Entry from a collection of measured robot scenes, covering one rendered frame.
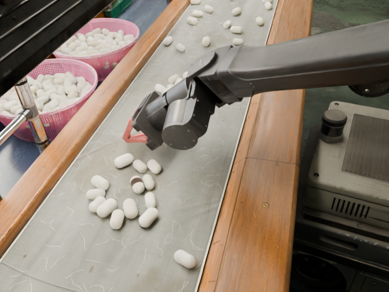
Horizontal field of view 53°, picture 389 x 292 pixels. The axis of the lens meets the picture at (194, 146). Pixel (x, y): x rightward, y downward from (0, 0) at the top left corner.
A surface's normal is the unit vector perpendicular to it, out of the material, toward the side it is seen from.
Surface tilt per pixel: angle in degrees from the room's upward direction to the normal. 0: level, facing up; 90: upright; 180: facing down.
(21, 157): 0
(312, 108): 0
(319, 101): 0
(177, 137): 98
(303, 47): 37
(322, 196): 90
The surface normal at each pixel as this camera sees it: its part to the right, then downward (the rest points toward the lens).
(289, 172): -0.04, -0.77
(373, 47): -0.69, -0.51
